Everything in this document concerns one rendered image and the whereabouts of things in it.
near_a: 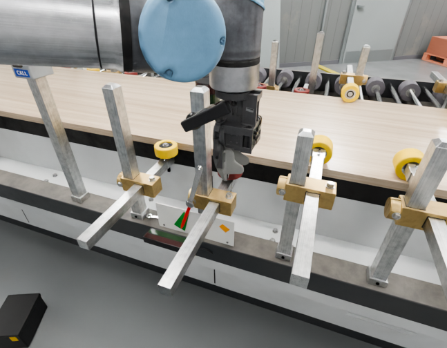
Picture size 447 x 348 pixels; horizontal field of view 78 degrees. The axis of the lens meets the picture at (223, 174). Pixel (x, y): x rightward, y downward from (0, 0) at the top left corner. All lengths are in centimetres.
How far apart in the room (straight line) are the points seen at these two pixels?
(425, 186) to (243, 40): 46
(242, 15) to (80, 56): 25
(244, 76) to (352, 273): 63
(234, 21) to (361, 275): 72
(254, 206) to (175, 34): 82
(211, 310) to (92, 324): 58
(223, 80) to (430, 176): 44
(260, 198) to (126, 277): 101
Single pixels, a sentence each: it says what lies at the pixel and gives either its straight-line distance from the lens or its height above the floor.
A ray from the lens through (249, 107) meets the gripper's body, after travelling 52.
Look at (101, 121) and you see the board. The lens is 125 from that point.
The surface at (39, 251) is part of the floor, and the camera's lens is 211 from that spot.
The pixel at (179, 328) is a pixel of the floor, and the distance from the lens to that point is 153.
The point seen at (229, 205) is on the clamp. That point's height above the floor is 86.
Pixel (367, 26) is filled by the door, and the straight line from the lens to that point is 683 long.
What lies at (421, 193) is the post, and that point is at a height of 101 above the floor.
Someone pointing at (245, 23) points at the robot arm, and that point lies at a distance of 48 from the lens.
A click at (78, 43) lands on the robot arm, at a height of 132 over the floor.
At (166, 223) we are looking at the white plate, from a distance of 93.
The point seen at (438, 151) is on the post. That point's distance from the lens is 65.
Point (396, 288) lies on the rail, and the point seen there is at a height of 70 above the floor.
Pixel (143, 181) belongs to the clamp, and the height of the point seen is 87.
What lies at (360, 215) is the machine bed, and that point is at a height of 75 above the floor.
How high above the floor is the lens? 136
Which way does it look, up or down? 34 degrees down
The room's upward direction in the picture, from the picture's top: straight up
